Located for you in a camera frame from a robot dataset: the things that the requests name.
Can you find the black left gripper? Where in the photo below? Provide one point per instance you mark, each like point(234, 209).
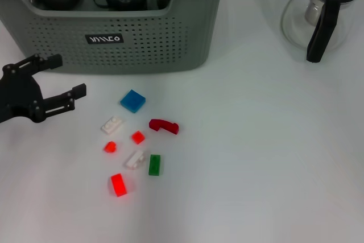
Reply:
point(20, 95)

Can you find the dark red curved brick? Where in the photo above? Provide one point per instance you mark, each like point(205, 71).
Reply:
point(163, 125)

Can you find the large red building brick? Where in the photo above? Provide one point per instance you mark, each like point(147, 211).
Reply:
point(118, 185)

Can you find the grey perforated storage bin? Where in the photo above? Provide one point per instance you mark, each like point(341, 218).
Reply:
point(113, 46)

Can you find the white building brick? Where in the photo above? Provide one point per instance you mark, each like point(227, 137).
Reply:
point(111, 125)
point(134, 160)

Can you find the blue square building brick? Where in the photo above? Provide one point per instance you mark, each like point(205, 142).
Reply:
point(132, 101)

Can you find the small red building brick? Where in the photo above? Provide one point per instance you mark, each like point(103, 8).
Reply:
point(138, 137)
point(110, 147)

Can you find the flat green building brick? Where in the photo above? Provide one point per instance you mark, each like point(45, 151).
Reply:
point(154, 164)

